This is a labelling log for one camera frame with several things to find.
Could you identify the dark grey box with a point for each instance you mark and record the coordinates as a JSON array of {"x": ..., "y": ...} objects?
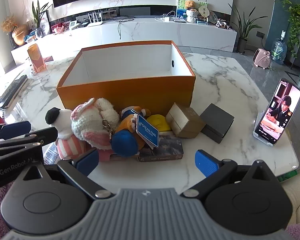
[{"x": 215, "y": 120}]

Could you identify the brown teddy bear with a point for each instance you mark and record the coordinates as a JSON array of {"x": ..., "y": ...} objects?
[{"x": 190, "y": 4}]

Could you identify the potted long-leaf plant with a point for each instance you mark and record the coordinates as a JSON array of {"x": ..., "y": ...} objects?
[{"x": 242, "y": 42}]

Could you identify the orange cardboard box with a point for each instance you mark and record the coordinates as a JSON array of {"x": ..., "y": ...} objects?
[{"x": 127, "y": 92}]

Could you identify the white router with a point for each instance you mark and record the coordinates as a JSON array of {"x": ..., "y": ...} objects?
[{"x": 95, "y": 24}]

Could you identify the purple fuzzy garment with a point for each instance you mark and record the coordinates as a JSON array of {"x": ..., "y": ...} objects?
[{"x": 0, "y": 205}]

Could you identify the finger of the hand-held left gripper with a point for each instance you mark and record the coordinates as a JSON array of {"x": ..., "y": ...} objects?
[
  {"x": 27, "y": 140},
  {"x": 15, "y": 128}
]

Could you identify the tall plant glass vase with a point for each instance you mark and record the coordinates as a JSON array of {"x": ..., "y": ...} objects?
[{"x": 40, "y": 30}]

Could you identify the yellow tape measure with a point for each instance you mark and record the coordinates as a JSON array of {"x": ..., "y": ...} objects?
[{"x": 160, "y": 122}]

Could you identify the white ceramic pot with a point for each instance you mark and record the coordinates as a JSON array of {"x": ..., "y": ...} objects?
[{"x": 192, "y": 16}]

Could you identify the orange plush blue hat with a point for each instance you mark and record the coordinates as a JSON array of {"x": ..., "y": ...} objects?
[{"x": 123, "y": 142}]

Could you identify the small brown cardboard box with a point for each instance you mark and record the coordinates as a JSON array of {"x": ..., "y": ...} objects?
[{"x": 187, "y": 125}]

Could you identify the white marble tv cabinet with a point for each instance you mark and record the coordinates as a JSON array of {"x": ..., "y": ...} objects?
[{"x": 140, "y": 30}]

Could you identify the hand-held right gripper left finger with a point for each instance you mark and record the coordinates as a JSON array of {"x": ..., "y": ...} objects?
[{"x": 88, "y": 160}]

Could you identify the white phone stand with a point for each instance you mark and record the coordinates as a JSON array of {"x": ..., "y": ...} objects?
[{"x": 258, "y": 122}]

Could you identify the white plush pink striped dress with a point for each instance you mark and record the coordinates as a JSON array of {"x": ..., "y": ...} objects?
[{"x": 62, "y": 130}]

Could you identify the trailing green vine plant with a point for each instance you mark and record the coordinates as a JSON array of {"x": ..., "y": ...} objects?
[{"x": 296, "y": 17}]

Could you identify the black keyboard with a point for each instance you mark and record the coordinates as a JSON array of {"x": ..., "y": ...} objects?
[{"x": 12, "y": 87}]

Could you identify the pink space heater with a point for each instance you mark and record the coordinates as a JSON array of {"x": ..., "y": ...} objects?
[{"x": 262, "y": 58}]

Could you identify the black and white cow figure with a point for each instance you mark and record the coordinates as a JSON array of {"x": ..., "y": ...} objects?
[{"x": 222, "y": 24}]

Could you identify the white pink crochet bunny plush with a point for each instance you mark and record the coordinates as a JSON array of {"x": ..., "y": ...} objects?
[{"x": 90, "y": 122}]

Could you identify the beige chair seat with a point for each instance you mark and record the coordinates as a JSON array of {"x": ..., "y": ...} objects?
[{"x": 297, "y": 200}]

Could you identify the gold vase dried flowers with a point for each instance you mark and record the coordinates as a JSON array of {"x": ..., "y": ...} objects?
[{"x": 20, "y": 36}]

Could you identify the red and gold box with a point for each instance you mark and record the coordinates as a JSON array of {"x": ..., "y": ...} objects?
[{"x": 36, "y": 57}]

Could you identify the smartphone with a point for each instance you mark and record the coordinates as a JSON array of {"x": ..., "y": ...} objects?
[{"x": 277, "y": 112}]

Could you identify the green floral painting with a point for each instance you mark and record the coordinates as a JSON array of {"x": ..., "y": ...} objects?
[{"x": 181, "y": 8}]

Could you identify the blue water jug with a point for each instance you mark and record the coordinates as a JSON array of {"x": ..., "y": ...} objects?
[{"x": 278, "y": 50}]

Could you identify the red patterned box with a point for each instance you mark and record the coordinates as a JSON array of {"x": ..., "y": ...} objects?
[{"x": 57, "y": 27}]

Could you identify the dark printed card box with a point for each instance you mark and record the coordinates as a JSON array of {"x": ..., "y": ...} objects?
[{"x": 168, "y": 145}]

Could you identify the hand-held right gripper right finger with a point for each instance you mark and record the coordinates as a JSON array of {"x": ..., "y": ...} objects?
[{"x": 205, "y": 164}]

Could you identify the white cream tube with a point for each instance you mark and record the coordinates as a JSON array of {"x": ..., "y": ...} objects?
[{"x": 50, "y": 156}]

